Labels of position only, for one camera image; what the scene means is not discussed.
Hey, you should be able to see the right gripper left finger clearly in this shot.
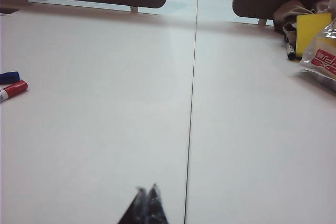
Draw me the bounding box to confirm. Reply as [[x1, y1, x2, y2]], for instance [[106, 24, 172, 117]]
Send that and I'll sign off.
[[117, 186, 148, 224]]

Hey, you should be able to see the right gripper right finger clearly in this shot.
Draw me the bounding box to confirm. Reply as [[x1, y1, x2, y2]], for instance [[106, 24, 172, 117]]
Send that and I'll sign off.
[[146, 183, 169, 224]]

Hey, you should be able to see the red cap whiteboard marker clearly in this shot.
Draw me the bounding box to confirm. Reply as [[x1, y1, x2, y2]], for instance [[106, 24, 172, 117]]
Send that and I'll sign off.
[[0, 80, 29, 103]]

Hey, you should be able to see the blue cap whiteboard marker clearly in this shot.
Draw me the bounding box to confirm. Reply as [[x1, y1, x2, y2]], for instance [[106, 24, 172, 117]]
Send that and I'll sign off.
[[0, 70, 21, 85]]

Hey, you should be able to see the black white marker pen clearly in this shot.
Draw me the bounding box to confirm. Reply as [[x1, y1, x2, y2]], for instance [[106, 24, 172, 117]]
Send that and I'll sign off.
[[284, 36, 297, 61]]

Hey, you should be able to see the clear plastic bag red print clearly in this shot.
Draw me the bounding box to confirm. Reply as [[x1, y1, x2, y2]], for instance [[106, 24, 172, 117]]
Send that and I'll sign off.
[[298, 16, 336, 93]]

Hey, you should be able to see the yellow rectangular pad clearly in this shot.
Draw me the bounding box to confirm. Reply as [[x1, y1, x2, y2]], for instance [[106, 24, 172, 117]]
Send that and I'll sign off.
[[296, 12, 333, 61]]

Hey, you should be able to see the brown fabric bag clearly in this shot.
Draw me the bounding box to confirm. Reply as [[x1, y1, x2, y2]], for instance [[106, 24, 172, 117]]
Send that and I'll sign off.
[[272, 0, 336, 41]]

